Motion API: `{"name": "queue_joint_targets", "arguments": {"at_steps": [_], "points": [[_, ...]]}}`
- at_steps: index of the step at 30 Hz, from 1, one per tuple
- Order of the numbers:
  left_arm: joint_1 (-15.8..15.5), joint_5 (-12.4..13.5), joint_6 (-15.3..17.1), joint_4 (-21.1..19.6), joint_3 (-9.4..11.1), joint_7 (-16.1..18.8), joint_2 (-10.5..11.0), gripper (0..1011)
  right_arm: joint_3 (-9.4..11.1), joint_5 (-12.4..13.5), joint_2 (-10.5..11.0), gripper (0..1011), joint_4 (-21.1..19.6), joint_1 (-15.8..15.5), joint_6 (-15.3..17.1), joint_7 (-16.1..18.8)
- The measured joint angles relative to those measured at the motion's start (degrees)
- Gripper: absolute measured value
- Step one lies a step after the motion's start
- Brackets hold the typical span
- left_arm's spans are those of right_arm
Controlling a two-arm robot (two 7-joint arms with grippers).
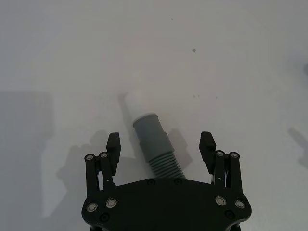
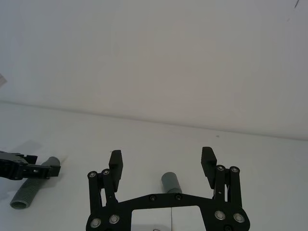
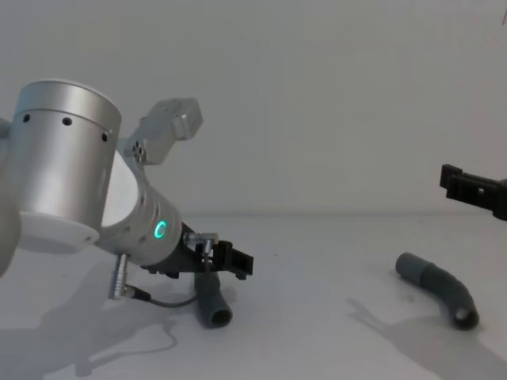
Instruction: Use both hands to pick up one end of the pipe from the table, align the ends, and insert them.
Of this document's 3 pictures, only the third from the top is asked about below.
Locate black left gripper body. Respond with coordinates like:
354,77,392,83
145,222,219,280

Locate white table cloth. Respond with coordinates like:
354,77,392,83
0,213,507,380

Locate short grey pipe piece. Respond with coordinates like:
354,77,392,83
193,271,235,330

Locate thin dark cable silver plugs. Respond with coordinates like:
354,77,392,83
108,231,221,308

